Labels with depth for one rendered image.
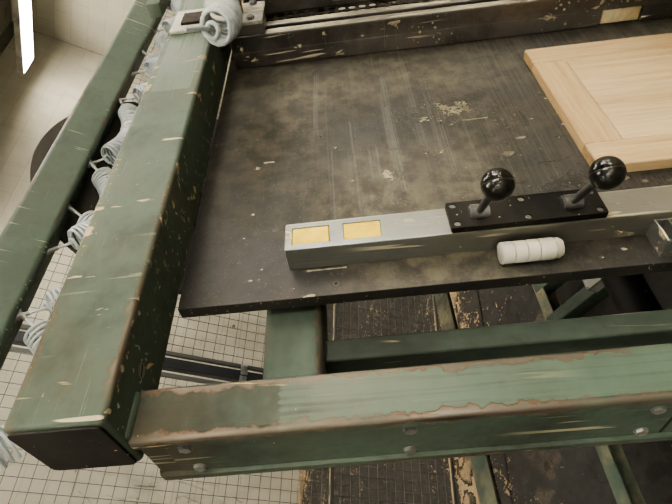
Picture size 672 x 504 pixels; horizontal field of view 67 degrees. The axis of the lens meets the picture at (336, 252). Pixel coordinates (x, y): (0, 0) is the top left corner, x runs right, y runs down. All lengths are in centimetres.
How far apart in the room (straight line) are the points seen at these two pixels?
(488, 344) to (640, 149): 40
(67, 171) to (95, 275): 85
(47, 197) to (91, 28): 648
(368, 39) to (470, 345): 72
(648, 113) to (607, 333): 41
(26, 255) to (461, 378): 100
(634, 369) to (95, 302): 57
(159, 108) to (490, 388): 67
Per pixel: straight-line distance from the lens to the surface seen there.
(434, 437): 57
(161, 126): 87
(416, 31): 117
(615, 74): 109
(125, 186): 77
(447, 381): 54
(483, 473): 176
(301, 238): 68
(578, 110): 97
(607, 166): 62
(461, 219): 68
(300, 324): 69
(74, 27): 791
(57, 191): 143
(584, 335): 72
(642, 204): 77
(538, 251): 69
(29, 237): 133
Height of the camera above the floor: 188
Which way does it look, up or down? 19 degrees down
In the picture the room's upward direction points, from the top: 75 degrees counter-clockwise
